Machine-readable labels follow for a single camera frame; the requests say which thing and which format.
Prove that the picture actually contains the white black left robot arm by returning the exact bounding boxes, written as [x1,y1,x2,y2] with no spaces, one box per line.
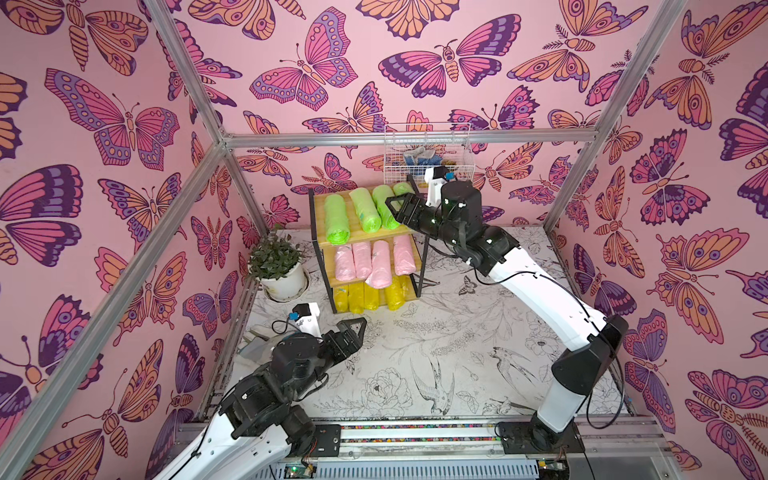
[151,317,367,479]

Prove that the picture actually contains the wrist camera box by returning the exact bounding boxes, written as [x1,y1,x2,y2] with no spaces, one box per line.
[424,166,455,207]
[289,302,322,338]

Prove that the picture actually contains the green bag roll two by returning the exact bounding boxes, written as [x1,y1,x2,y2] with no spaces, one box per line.
[349,187,382,233]

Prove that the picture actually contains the white wire wall basket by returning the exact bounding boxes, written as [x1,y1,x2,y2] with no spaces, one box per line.
[382,130,475,188]

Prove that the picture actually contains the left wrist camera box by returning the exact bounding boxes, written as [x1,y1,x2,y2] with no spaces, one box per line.
[289,302,322,338]

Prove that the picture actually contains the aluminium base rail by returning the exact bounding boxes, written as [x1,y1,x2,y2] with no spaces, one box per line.
[167,416,679,480]

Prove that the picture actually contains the green bag roll one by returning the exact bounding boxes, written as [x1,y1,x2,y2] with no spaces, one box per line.
[371,184,400,230]

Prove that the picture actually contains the yellow bag roll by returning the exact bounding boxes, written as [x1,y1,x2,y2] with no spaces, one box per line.
[333,285,349,313]
[348,282,365,314]
[363,284,381,311]
[384,275,415,311]

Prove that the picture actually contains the wooden three-tier shelf black frame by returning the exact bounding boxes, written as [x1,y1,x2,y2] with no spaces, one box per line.
[309,185,428,313]

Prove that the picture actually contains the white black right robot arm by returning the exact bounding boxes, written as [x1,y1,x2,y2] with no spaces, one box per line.
[386,179,628,452]

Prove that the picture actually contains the pink bag roll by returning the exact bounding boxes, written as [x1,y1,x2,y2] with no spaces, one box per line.
[366,240,393,290]
[393,234,417,276]
[352,241,373,281]
[334,245,357,282]

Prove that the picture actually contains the blue items in basket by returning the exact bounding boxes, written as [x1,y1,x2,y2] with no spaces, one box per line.
[402,146,447,167]

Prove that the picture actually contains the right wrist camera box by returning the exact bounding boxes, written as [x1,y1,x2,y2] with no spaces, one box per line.
[424,166,455,207]

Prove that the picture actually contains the green bag roll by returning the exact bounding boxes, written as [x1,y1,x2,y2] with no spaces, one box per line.
[392,182,415,196]
[324,194,351,245]

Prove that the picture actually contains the potted green plant white pot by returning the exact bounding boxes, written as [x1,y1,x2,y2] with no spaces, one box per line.
[248,232,309,303]

